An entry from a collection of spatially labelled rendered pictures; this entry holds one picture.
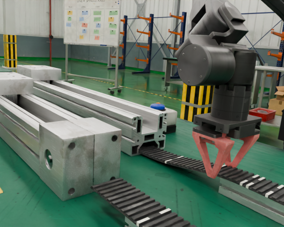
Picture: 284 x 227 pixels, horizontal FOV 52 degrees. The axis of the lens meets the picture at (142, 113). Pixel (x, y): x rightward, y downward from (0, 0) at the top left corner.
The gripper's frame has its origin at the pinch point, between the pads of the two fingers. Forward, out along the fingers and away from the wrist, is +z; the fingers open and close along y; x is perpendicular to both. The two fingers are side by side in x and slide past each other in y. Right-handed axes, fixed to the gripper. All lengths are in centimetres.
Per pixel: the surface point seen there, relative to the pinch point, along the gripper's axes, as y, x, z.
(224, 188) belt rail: 1.3, 1.9, 2.3
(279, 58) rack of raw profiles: -706, -323, -15
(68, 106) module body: 4.5, -47.9, -1.5
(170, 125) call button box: -15.5, -27.1, 1.1
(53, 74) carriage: -3, -76, -7
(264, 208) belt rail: 2.0, 9.1, 2.1
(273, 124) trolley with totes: -271, -115, 53
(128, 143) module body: 4.7, -19.5, 0.5
